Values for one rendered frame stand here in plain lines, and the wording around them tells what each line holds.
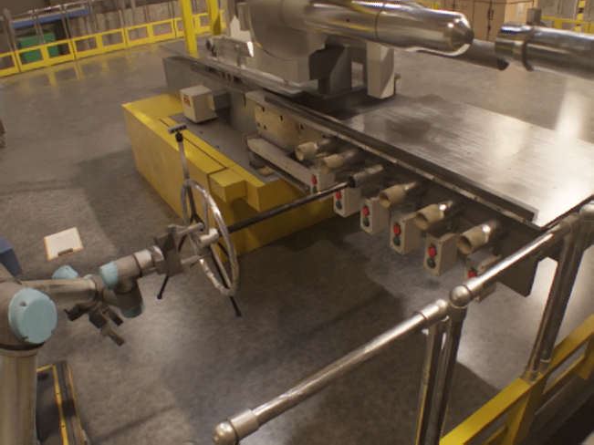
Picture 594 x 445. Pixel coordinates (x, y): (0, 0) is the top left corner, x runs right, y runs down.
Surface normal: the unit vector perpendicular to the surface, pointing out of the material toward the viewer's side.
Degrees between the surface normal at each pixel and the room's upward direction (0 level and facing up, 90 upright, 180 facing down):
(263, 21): 90
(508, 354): 0
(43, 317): 83
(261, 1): 90
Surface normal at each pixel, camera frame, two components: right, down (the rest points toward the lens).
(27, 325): 0.92, 0.02
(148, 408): -0.07, -0.85
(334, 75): 0.54, 0.40
